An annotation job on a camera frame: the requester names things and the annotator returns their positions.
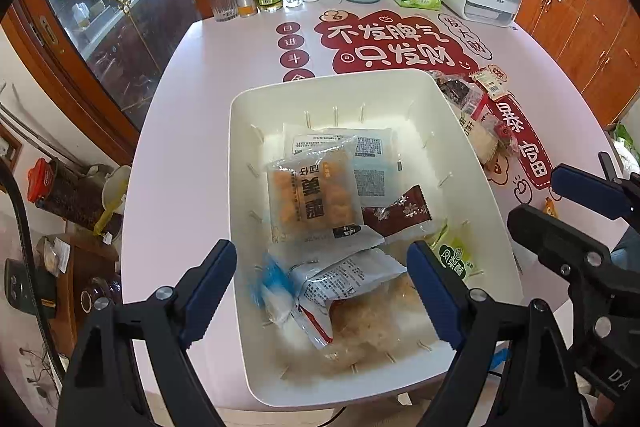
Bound yellow biscuit ball packet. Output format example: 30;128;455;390
266;146;386;258

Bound small blue snack packet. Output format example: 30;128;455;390
248;252;296;325

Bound white soda cracker packet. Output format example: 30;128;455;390
457;104;501;165

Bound small red candy packet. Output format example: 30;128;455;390
470;94;493;118
492;119;521;155

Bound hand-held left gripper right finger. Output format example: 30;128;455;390
406;241;586;427

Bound wooden framed glass door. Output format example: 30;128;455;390
0;0;226;158

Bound drinking glass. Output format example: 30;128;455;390
207;0;238;22

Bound clear crumbly cake packet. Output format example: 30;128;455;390
325;274;436;363

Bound dark red black snack packet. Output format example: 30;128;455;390
432;74;483;108

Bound small green snack packet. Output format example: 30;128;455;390
430;224;481;283

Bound blue chair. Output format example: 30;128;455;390
611;227;640;273

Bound white plastic storage bin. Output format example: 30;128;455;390
229;68;525;410

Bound wooden wall cabinet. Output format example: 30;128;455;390
515;0;640;128

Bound white yellow plastic scoop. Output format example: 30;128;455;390
92;164;132;238

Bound small beige snack packet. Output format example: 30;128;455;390
472;66;513;100

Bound white plastic bags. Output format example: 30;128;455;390
612;122;640;178

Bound dark glass jar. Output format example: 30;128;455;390
80;274;123;315

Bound red lid storage jar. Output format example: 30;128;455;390
27;157;123;238

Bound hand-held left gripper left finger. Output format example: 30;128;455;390
55;239;238;427

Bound red brown snack packet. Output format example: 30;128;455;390
361;187;433;240

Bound black curved strap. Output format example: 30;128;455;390
0;154;68;378

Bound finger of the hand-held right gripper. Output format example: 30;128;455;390
506;205;626;293
551;152;640;220

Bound large pale blue cracker packet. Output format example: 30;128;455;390
282;123;398;208

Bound wooden side table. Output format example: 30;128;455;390
37;232;121;343

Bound clear floss cake packet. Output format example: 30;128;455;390
290;247;408;348

